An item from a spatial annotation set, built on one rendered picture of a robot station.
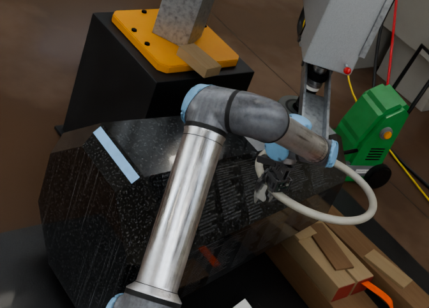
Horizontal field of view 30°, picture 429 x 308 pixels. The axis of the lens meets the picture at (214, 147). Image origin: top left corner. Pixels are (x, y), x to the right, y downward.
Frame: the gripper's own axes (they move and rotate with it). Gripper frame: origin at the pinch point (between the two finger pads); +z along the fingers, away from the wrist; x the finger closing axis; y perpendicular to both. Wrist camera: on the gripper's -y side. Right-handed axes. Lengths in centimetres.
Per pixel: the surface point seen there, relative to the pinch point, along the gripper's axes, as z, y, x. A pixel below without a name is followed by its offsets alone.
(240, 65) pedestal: 5, -105, 53
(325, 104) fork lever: -14, -41, 52
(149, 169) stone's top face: 4.8, -25.9, -33.7
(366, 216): -7.9, 22.7, 29.8
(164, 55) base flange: 2, -106, 10
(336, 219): -8.1, 22.8, 15.5
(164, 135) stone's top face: 3.5, -45.0, -18.8
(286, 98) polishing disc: -2, -64, 53
